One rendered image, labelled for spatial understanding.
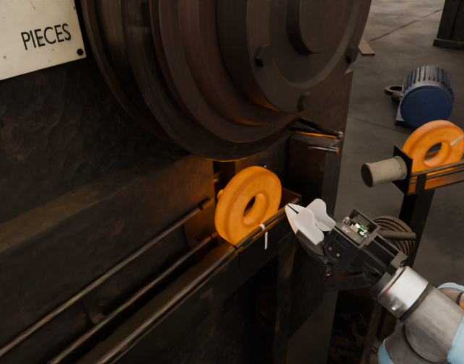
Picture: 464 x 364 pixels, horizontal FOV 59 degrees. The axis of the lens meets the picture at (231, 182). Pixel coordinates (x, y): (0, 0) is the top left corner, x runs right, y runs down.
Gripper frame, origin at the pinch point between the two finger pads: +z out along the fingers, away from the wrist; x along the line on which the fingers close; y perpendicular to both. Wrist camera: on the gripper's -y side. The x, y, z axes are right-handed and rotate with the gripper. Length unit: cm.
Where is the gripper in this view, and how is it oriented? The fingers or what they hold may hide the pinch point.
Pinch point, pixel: (291, 212)
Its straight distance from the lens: 76.6
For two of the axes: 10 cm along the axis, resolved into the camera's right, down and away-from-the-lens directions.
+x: -6.8, 4.2, -6.0
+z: -7.1, -5.9, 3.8
